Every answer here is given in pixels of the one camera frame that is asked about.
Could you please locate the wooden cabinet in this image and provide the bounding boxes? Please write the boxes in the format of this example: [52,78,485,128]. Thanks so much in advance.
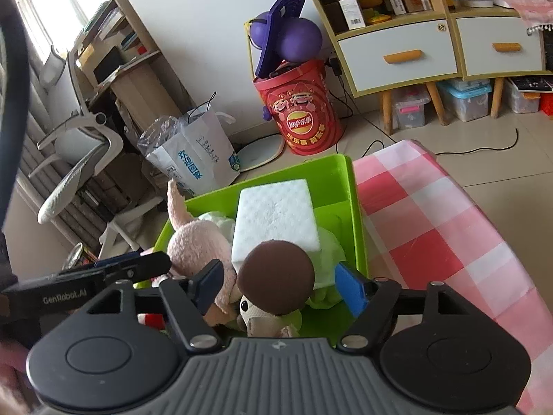
[294,0,553,136]

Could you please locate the white box on shelf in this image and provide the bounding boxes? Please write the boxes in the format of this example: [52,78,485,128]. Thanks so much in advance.
[338,0,366,30]

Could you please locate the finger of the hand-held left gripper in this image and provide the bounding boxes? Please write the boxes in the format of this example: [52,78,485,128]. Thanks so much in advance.
[56,253,142,276]
[101,251,172,285]

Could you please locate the grey towel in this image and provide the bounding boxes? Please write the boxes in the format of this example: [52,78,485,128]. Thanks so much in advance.
[298,225,346,312]

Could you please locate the pink plush toy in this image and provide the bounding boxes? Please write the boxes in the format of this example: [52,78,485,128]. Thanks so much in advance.
[166,177,238,327]

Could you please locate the santa plush toy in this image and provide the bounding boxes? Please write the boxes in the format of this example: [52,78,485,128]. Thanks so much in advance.
[137,311,168,333]

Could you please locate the clear storage bin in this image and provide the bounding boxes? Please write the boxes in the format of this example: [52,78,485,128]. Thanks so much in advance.
[503,75,553,115]

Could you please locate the white paper bag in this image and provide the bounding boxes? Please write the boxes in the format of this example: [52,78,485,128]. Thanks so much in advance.
[146,110,241,197]

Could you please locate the white cloth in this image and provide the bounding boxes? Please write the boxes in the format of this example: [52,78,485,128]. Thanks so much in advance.
[196,211,237,236]

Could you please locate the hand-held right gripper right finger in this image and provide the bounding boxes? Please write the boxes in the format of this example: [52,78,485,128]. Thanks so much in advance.
[335,261,480,354]

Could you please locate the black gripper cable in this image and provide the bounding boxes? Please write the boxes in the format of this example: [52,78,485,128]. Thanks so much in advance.
[0,0,32,234]

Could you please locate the white sponge block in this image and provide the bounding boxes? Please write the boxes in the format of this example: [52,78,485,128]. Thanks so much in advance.
[231,178,322,274]

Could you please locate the beige plush doll brown hat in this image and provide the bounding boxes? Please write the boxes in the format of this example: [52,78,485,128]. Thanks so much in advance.
[235,239,316,339]

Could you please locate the white round floor scale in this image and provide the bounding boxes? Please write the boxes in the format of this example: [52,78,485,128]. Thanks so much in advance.
[235,133,286,173]

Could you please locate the wooden desk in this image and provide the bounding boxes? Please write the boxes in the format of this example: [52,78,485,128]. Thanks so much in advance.
[71,0,195,148]

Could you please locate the clear plastic bag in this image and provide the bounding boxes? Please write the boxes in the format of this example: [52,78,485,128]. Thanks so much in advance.
[137,114,191,158]

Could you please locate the red printed snack bucket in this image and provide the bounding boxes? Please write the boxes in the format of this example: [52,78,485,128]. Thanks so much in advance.
[253,58,346,157]

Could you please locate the red white checked tablecloth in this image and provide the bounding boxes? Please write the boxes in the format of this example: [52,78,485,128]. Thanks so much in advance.
[352,139,553,415]

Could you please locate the black floor cable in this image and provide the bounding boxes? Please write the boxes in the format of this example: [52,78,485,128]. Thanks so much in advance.
[360,127,519,158]

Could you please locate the clear bin blue lid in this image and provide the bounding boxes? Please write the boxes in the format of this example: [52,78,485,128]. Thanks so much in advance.
[436,80,493,122]

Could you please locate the person's left hand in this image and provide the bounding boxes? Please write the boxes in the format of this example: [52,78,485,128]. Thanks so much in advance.
[0,340,39,415]

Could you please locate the white drawer orange handle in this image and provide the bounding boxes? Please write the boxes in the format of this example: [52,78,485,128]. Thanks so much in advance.
[454,9,546,76]
[337,19,459,92]

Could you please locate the window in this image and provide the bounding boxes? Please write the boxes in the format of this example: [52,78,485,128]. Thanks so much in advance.
[13,0,87,61]

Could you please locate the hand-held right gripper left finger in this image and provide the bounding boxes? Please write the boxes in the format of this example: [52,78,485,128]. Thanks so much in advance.
[80,259,225,352]

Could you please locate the clear bin pink contents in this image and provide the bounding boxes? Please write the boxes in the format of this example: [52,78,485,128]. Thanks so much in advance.
[391,86,433,130]

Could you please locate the white bin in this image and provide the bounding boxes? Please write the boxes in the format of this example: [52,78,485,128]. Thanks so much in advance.
[41,45,65,85]

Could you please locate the green plastic box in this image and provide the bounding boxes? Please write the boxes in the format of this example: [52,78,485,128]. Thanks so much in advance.
[134,154,370,347]

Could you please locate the pink fringed cloth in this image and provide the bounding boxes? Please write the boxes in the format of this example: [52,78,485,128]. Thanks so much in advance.
[477,0,553,33]

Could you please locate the grey white office chair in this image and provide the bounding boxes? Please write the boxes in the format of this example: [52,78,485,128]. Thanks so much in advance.
[37,49,150,260]

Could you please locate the purple ball board toy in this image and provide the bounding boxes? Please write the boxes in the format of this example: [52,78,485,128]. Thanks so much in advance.
[246,0,324,79]

